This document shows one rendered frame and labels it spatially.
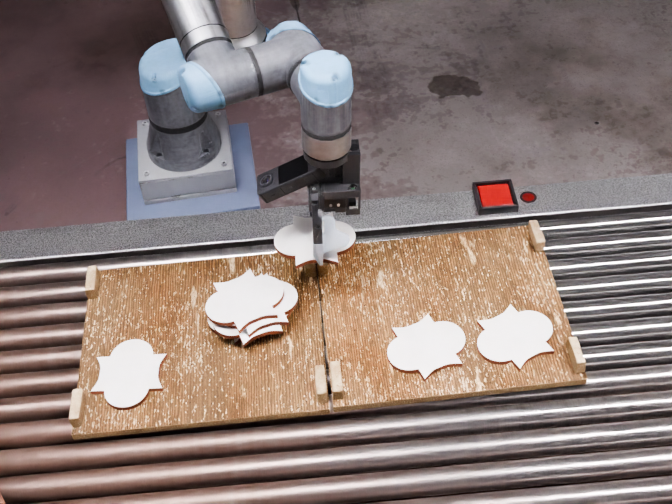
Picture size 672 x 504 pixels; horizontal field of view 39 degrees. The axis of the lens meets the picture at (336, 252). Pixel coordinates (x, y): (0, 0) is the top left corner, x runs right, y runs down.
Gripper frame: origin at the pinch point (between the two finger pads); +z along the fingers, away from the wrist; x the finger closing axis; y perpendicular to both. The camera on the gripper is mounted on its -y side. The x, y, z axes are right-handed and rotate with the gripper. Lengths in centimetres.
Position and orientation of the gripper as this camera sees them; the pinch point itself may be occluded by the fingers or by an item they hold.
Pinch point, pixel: (314, 238)
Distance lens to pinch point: 159.9
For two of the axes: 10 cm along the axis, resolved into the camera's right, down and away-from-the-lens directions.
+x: -0.8, -7.3, 6.8
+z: 0.0, 6.8, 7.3
